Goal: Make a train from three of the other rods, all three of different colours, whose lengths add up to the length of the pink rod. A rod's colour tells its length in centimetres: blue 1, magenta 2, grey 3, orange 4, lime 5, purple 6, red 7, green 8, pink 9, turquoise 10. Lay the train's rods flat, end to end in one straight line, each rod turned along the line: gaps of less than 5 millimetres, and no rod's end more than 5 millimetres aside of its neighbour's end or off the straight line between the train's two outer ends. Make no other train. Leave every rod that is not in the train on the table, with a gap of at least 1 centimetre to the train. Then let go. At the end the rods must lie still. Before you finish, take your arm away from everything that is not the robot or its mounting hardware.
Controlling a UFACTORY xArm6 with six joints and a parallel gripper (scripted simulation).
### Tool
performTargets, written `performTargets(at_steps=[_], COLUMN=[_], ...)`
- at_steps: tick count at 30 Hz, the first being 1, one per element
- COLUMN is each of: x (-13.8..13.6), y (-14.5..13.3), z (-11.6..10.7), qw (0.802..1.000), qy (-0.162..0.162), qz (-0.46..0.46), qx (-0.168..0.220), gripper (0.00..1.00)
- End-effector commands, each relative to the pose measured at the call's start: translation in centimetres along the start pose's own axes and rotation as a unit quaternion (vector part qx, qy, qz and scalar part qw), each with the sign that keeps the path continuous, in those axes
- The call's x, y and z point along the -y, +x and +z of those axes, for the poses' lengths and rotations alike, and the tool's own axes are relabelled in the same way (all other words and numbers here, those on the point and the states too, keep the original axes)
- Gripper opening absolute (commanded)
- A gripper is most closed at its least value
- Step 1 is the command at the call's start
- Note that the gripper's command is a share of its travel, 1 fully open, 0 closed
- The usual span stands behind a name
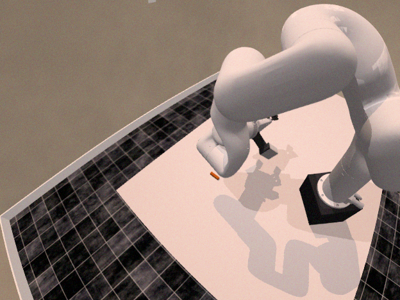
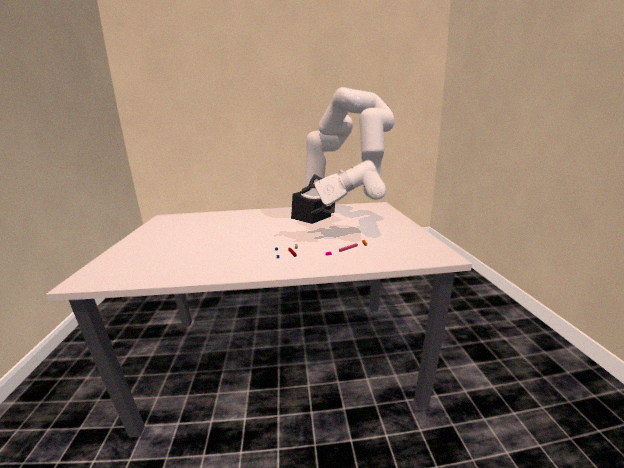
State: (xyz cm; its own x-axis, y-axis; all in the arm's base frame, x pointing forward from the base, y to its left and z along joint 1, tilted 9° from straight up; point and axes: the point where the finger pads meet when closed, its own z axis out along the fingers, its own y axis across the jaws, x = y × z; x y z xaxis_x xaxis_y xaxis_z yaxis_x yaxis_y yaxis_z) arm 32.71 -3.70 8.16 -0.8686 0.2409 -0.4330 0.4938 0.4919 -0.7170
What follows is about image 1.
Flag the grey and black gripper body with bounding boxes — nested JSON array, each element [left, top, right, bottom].
[[256, 118, 272, 132]]

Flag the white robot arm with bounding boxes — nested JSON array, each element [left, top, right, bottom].
[[196, 4, 400, 209]]

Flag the orange rod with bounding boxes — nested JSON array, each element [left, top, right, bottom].
[[210, 172, 219, 180]]

